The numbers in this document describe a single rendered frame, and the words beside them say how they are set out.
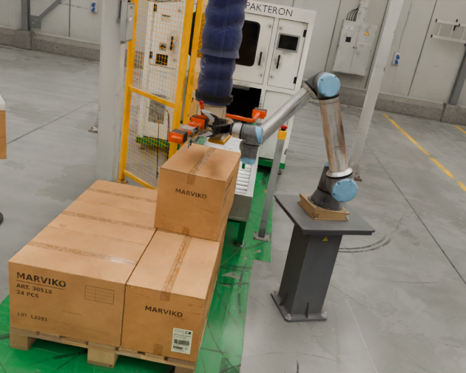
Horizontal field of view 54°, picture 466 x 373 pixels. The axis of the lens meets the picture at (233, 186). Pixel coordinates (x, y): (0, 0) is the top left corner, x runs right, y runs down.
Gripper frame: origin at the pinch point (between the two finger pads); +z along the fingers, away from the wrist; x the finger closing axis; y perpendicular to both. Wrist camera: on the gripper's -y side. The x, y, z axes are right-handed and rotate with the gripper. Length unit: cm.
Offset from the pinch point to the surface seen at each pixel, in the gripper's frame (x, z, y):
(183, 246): -69, -6, -19
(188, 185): -36.9, 0.0, -4.4
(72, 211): -69, 70, -11
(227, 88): 18.5, -9.0, 21.6
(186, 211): -54, -1, -4
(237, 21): 56, -9, 21
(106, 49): 14, 117, 117
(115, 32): 28, 111, 117
